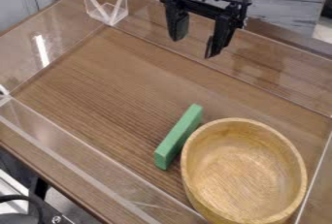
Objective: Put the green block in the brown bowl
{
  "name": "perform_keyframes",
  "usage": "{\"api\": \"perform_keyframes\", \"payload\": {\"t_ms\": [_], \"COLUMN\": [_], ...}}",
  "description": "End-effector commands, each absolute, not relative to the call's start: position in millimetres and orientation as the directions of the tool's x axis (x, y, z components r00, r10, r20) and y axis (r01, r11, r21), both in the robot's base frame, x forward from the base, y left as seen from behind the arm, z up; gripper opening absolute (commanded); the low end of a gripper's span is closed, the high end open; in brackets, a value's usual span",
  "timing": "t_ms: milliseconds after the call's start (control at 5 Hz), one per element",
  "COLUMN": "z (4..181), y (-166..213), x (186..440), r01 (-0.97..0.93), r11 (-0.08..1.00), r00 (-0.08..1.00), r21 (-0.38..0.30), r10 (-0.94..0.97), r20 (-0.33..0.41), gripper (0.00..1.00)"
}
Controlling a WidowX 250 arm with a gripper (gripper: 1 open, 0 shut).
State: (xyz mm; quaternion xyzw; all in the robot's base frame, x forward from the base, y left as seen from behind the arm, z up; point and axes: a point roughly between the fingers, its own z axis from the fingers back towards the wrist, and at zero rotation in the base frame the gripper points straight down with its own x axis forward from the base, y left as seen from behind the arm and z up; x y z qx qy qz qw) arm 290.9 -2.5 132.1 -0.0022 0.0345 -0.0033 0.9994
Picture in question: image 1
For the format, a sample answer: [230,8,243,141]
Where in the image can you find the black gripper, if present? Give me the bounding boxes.
[160,0,251,58]

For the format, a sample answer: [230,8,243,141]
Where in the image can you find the green rectangular block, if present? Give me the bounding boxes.
[152,104,202,170]

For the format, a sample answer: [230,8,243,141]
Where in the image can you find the brown wooden bowl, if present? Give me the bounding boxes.
[180,117,307,224]

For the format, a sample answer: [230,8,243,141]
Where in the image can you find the black table leg bracket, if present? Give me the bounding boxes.
[28,177,74,224]

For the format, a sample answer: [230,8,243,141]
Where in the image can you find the black cable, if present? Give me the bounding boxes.
[0,194,46,224]

